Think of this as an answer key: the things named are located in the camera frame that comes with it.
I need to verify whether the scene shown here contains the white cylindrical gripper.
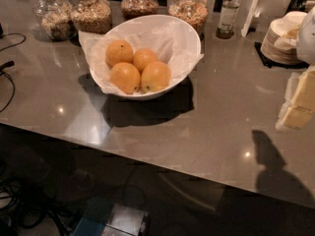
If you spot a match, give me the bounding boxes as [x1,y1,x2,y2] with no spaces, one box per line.
[276,6,315,131]

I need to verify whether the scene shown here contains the orange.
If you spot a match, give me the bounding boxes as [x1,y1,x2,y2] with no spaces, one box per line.
[141,61,171,92]
[133,48,158,73]
[105,39,133,67]
[110,62,141,94]

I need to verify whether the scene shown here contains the white paper bowl liner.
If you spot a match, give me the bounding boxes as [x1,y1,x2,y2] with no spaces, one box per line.
[78,20,205,96]

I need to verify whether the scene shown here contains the white ceramic bowl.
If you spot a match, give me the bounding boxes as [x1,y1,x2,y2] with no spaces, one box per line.
[87,14,202,101]

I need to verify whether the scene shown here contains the black mat under plates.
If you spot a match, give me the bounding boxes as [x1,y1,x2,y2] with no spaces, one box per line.
[254,42,308,69]

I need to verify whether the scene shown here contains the stack of white plates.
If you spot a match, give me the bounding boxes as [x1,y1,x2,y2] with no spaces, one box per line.
[260,11,306,65]

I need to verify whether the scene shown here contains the white card stand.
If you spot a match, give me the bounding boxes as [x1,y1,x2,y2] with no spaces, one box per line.
[241,0,259,37]

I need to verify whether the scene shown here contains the glass bottle with label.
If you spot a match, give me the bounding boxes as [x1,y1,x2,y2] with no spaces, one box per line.
[216,0,240,39]

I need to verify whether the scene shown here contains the glass cereal jar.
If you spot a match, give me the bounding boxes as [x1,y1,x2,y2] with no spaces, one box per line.
[71,0,112,34]
[168,0,208,35]
[33,0,77,41]
[121,0,158,20]

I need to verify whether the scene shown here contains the blue and silver box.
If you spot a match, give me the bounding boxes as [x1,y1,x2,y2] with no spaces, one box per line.
[72,198,149,236]

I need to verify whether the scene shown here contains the leftmost glass cereal jar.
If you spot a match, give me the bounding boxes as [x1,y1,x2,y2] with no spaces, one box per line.
[33,0,77,41]

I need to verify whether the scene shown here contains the black floor cables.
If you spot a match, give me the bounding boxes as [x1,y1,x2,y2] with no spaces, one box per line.
[0,160,80,236]

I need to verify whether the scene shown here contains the black cable on table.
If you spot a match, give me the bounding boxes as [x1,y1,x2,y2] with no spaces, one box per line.
[0,32,28,114]

